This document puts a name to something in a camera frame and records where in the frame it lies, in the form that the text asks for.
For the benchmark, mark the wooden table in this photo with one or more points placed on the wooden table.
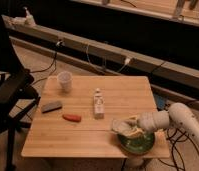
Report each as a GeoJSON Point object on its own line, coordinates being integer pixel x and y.
{"type": "Point", "coordinates": [52, 136]}

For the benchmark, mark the black chair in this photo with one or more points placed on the black chair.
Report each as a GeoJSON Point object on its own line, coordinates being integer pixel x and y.
{"type": "Point", "coordinates": [17, 96]}

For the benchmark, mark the orange carrot toy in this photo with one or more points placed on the orange carrot toy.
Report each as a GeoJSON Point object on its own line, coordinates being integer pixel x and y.
{"type": "Point", "coordinates": [72, 118]}

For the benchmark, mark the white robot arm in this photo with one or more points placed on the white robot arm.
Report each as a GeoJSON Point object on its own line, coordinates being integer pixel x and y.
{"type": "Point", "coordinates": [178, 115]}

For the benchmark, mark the white tube bottle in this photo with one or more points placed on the white tube bottle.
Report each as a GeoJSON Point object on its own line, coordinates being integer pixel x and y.
{"type": "Point", "coordinates": [98, 104]}

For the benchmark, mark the blue object on floor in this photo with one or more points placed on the blue object on floor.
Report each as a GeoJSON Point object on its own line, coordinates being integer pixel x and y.
{"type": "Point", "coordinates": [160, 102]}

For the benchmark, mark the white sponge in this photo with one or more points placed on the white sponge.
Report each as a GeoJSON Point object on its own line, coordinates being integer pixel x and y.
{"type": "Point", "coordinates": [123, 127]}

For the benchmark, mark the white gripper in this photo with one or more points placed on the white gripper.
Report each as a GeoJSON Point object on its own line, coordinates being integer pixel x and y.
{"type": "Point", "coordinates": [149, 122]}

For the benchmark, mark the long wooden ledge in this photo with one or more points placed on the long wooden ledge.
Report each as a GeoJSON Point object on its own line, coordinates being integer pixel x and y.
{"type": "Point", "coordinates": [168, 70]}

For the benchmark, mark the white plastic cup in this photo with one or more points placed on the white plastic cup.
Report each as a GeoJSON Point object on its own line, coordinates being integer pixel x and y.
{"type": "Point", "coordinates": [64, 78]}

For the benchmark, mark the green ceramic bowl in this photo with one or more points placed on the green ceramic bowl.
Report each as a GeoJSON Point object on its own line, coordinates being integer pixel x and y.
{"type": "Point", "coordinates": [137, 146]}

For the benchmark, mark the white spray bottle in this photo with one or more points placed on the white spray bottle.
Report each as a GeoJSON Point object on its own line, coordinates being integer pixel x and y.
{"type": "Point", "coordinates": [29, 18]}

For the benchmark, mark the gray rectangular block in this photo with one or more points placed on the gray rectangular block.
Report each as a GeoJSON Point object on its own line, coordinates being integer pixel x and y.
{"type": "Point", "coordinates": [51, 106]}

